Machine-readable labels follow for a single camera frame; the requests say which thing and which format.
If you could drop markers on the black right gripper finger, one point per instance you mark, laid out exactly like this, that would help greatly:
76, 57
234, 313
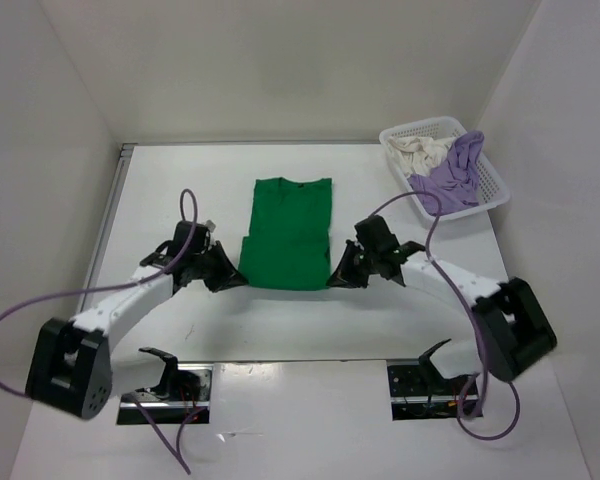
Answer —
350, 257
353, 277

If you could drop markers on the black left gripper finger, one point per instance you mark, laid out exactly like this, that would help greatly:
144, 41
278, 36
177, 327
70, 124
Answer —
223, 264
218, 283

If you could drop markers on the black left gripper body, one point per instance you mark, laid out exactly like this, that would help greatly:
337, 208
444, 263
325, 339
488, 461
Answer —
206, 263

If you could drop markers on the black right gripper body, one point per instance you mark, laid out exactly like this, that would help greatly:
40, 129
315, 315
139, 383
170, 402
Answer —
368, 259

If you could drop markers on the green t shirt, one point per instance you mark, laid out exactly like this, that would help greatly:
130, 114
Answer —
288, 243

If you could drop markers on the lavender t shirt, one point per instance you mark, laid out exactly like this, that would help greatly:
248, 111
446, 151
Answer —
452, 186

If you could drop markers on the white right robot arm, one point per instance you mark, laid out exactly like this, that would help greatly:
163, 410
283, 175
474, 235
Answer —
511, 329

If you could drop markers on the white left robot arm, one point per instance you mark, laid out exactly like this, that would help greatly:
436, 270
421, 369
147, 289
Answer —
72, 369

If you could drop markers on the cream t shirt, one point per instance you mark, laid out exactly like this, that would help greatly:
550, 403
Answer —
420, 155

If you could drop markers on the white plastic basket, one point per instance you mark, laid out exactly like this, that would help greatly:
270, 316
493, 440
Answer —
491, 191

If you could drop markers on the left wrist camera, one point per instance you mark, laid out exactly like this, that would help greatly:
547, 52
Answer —
200, 235

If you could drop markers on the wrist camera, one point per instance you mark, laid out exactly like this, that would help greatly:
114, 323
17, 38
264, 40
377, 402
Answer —
200, 235
373, 234

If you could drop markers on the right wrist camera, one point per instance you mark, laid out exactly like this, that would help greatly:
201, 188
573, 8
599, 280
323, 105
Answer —
373, 234

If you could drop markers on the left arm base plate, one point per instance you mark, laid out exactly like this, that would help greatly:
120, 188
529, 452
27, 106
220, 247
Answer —
189, 392

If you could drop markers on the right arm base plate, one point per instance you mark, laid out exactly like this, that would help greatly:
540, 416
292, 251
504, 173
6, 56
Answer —
412, 397

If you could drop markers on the aluminium table edge rail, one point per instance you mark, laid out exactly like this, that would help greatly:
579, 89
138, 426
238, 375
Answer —
115, 191

